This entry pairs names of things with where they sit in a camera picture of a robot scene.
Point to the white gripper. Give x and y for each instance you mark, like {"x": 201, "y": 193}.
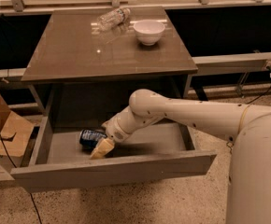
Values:
{"x": 115, "y": 130}

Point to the blue pepsi can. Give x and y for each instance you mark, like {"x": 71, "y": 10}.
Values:
{"x": 90, "y": 138}

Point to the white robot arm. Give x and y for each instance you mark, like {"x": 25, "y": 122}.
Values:
{"x": 247, "y": 127}

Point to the open grey top drawer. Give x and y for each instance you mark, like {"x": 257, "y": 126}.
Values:
{"x": 58, "y": 161}

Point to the grey cabinet with glossy top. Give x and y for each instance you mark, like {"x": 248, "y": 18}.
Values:
{"x": 76, "y": 31}

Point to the brown cardboard box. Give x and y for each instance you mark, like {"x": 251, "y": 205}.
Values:
{"x": 15, "y": 132}

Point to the white ceramic bowl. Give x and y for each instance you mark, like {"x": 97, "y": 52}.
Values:
{"x": 148, "y": 32}

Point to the clear plastic water bottle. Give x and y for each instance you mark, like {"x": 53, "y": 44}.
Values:
{"x": 113, "y": 18}

